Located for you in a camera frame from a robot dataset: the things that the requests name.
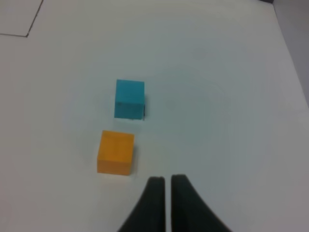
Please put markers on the orange cube block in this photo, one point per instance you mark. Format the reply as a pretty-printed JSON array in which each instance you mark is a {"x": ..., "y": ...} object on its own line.
[{"x": 115, "y": 153}]

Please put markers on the loose blue cube block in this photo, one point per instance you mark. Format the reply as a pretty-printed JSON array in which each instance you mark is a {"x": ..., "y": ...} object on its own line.
[{"x": 129, "y": 99}]

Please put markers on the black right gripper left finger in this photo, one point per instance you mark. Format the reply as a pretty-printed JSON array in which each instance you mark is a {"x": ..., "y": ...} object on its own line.
[{"x": 149, "y": 214}]

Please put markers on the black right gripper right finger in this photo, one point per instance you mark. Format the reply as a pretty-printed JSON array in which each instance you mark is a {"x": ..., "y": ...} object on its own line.
[{"x": 189, "y": 213}]

